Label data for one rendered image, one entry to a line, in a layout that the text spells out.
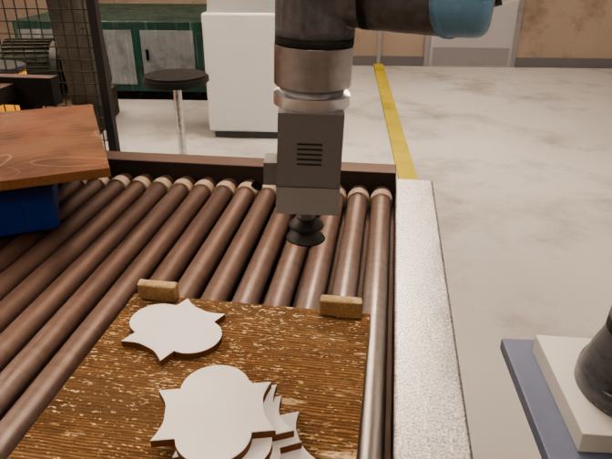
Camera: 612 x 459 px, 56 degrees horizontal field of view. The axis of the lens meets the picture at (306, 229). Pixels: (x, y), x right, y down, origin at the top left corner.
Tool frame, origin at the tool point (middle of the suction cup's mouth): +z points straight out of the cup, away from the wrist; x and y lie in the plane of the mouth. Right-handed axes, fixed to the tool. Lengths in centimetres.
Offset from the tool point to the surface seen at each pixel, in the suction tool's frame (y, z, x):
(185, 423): 14.2, 13.9, -11.3
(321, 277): -23.8, 19.6, 3.1
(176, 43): -514, 66, -127
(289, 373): 2.2, 17.5, -1.3
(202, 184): -63, 20, -23
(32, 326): -10.5, 21.6, -38.4
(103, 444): 13.5, 18.2, -20.1
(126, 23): -517, 50, -174
